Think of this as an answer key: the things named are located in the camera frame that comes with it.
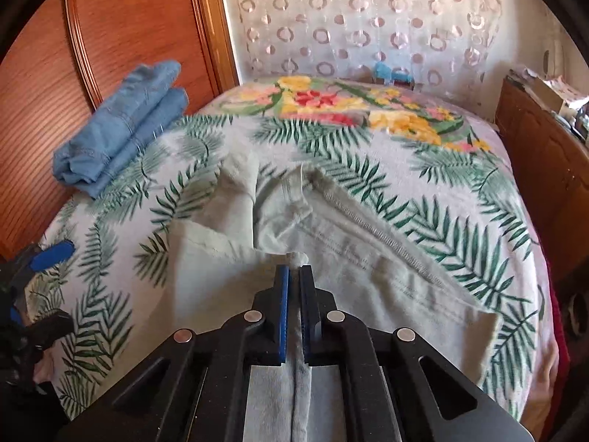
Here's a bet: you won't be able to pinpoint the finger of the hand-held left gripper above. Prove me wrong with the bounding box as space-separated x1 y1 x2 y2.
27 310 75 347
18 241 77 272

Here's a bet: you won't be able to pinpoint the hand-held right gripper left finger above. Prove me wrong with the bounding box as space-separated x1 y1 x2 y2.
55 264 290 442

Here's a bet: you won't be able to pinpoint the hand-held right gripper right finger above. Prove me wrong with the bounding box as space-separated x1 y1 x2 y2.
298 264 535 442

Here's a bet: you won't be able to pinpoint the light grey pants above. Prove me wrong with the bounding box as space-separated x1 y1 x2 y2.
168 152 504 442

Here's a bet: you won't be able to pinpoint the folded blue jeans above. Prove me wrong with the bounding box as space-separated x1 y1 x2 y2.
52 59 189 199

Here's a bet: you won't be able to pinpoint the floral printed blanket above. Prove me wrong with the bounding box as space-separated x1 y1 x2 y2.
23 75 571 442

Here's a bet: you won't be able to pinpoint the small blue object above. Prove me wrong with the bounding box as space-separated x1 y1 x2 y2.
372 61 415 89

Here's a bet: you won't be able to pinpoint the wooden headboard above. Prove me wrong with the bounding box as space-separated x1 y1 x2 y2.
0 0 240 261

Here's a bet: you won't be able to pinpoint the dark red cloth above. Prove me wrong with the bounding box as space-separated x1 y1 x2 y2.
550 281 572 378

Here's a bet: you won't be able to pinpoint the wooden dresser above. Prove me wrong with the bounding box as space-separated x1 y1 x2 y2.
494 76 589 286

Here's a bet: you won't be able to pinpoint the sheer circle-patterned curtain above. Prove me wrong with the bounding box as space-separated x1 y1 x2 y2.
216 0 567 102

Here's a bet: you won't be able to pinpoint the pile of papers and boxes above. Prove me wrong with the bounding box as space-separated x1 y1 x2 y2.
508 67 589 143

